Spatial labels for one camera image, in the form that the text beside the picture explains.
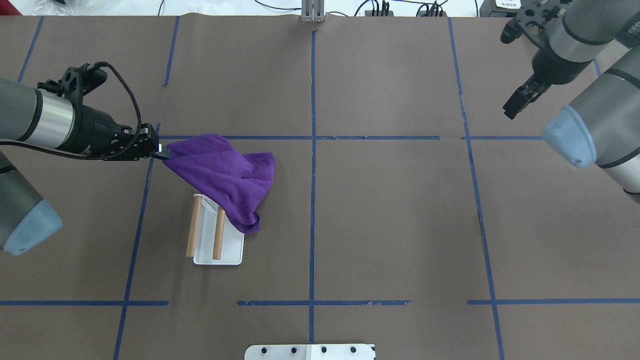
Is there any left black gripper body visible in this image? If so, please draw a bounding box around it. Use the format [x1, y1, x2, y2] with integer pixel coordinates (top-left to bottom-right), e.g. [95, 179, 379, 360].
[75, 105, 151, 161]

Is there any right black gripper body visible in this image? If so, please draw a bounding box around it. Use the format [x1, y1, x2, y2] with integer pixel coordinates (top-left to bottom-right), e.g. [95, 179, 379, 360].
[530, 48, 583, 88]

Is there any purple towel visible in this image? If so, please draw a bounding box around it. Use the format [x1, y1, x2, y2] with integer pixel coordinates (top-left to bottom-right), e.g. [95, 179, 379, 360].
[163, 133, 275, 235]

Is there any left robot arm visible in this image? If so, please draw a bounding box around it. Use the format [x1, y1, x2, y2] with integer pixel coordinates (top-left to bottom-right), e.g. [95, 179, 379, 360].
[1, 78, 172, 256]

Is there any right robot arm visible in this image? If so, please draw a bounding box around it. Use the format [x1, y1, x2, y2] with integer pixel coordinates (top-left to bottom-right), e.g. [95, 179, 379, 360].
[500, 0, 640, 202]

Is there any wooden towel rack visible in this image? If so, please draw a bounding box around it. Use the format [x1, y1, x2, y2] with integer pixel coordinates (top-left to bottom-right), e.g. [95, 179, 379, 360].
[185, 193, 245, 266]

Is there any black box device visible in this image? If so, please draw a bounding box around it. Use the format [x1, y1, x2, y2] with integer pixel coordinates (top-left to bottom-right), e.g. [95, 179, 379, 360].
[478, 0, 522, 18]

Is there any black braided left cable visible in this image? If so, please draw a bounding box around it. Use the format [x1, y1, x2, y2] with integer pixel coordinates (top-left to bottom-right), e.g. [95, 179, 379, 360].
[0, 61, 151, 162]

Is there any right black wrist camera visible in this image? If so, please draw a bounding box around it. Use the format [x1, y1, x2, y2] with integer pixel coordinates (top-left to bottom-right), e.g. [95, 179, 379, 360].
[500, 0, 572, 49]

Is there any aluminium frame post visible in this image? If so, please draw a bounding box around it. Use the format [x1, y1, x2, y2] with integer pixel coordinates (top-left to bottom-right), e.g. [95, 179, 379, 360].
[301, 0, 327, 24]

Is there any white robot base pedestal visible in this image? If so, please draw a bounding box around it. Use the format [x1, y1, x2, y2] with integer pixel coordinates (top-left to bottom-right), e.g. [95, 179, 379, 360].
[244, 343, 377, 360]

